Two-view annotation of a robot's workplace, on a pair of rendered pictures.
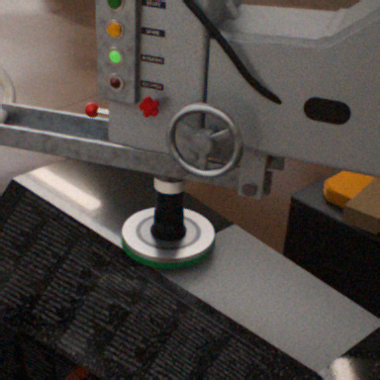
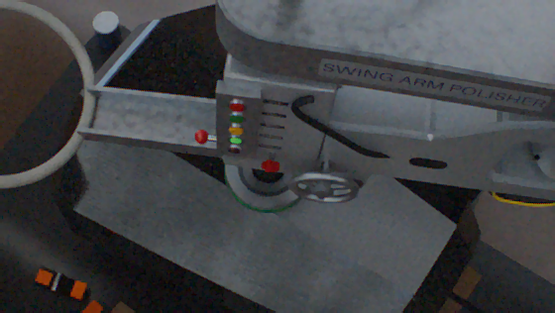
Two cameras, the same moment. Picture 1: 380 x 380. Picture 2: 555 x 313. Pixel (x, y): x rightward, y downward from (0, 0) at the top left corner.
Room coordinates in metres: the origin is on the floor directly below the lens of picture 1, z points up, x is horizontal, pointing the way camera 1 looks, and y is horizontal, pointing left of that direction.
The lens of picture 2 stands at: (0.63, 0.28, 2.84)
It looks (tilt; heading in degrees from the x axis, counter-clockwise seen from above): 68 degrees down; 340
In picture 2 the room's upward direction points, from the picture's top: 9 degrees clockwise
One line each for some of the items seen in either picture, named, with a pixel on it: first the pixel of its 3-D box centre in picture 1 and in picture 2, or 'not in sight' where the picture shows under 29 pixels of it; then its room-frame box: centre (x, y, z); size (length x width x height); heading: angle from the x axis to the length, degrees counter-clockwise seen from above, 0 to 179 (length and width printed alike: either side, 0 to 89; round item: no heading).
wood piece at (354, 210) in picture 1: (376, 204); not in sight; (1.64, -0.52, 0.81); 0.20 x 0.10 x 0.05; 144
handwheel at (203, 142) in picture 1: (210, 134); (325, 171); (1.21, -0.04, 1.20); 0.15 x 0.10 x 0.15; 71
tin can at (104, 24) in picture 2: not in sight; (107, 30); (2.33, 0.43, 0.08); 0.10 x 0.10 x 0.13
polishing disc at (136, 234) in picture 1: (168, 233); (268, 168); (1.37, 0.03, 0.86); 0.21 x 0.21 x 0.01
